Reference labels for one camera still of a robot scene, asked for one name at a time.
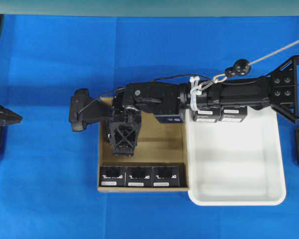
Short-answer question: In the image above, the black box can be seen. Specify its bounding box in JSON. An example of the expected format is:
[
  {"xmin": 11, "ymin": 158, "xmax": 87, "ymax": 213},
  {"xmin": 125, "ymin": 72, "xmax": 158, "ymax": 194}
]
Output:
[
  {"xmin": 99, "ymin": 166, "xmax": 126, "ymax": 187},
  {"xmin": 126, "ymin": 166, "xmax": 153, "ymax": 188},
  {"xmin": 152, "ymin": 164, "xmax": 187, "ymax": 188}
]

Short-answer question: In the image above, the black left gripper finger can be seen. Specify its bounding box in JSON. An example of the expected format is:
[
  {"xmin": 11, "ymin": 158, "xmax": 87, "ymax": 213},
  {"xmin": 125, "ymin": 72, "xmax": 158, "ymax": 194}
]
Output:
[
  {"xmin": 0, "ymin": 119, "xmax": 22, "ymax": 127},
  {"xmin": 0, "ymin": 106, "xmax": 22, "ymax": 120}
]

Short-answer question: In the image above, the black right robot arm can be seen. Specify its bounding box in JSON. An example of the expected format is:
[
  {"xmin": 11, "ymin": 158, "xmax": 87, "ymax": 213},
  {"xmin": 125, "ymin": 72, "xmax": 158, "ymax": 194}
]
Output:
[{"xmin": 107, "ymin": 55, "xmax": 299, "ymax": 157}]

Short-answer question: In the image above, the blue table cloth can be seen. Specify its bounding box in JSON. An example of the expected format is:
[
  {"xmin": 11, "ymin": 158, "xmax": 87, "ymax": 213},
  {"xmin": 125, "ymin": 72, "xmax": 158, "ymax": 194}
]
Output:
[{"xmin": 0, "ymin": 15, "xmax": 299, "ymax": 239}]

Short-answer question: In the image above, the white zip tie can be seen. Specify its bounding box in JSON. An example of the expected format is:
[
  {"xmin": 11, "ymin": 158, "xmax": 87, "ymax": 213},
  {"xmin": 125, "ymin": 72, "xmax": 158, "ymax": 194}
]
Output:
[{"xmin": 189, "ymin": 76, "xmax": 201, "ymax": 111}]

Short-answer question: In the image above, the black box tray left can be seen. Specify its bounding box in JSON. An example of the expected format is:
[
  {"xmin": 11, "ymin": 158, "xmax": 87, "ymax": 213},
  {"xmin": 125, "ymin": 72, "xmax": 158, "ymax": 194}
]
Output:
[{"xmin": 193, "ymin": 108, "xmax": 221, "ymax": 123}]

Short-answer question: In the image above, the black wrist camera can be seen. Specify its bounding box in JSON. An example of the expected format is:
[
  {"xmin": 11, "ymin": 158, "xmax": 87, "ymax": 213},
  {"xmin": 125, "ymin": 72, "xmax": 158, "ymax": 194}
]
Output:
[{"xmin": 69, "ymin": 88, "xmax": 112, "ymax": 132}]

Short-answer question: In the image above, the white plastic tray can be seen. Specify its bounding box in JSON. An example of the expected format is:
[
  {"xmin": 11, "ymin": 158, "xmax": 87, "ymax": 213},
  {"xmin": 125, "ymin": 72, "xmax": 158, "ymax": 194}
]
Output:
[{"xmin": 185, "ymin": 108, "xmax": 287, "ymax": 206}]

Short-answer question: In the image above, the black box bottom middle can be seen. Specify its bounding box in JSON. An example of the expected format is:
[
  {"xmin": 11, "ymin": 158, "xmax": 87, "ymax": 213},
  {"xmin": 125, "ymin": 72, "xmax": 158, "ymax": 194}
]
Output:
[{"xmin": 126, "ymin": 166, "xmax": 153, "ymax": 188}]

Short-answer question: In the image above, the black box tray right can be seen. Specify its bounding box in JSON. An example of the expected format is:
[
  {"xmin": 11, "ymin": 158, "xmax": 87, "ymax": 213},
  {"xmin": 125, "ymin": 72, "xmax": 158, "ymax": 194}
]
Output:
[{"xmin": 219, "ymin": 107, "xmax": 248, "ymax": 122}]

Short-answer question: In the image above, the open brown cardboard box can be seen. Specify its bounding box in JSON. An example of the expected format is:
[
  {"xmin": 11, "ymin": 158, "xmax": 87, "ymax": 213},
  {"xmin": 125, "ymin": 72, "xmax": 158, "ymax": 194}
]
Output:
[{"xmin": 97, "ymin": 96, "xmax": 190, "ymax": 192}]

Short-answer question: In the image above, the black box bottom right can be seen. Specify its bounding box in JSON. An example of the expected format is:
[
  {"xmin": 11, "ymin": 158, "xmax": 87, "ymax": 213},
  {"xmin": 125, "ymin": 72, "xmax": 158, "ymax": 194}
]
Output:
[{"xmin": 152, "ymin": 164, "xmax": 187, "ymax": 188}]

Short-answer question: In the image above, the grey suspension cord with hook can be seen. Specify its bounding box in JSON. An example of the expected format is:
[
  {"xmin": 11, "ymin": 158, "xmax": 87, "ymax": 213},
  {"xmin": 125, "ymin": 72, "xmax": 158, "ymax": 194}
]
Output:
[{"xmin": 201, "ymin": 34, "xmax": 299, "ymax": 92}]

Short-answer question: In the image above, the black box bottom left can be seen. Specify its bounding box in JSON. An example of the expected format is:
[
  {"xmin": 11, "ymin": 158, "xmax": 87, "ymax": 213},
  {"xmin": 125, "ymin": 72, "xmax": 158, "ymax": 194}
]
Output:
[{"xmin": 99, "ymin": 166, "xmax": 126, "ymax": 187}]

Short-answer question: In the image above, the black box tray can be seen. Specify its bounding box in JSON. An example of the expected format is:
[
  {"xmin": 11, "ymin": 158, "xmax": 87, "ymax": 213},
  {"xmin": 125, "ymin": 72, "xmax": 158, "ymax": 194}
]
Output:
[
  {"xmin": 193, "ymin": 108, "xmax": 221, "ymax": 123},
  {"xmin": 219, "ymin": 107, "xmax": 248, "ymax": 122}
]

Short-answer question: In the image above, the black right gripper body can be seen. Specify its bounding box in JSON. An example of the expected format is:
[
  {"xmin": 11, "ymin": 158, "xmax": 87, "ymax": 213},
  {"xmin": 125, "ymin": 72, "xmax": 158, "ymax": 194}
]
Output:
[{"xmin": 106, "ymin": 94, "xmax": 142, "ymax": 157}]

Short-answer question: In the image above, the black camera cable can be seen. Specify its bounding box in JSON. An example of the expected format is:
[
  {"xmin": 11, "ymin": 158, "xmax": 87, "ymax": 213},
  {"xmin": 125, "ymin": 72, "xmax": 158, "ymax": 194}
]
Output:
[{"xmin": 78, "ymin": 73, "xmax": 212, "ymax": 117}]

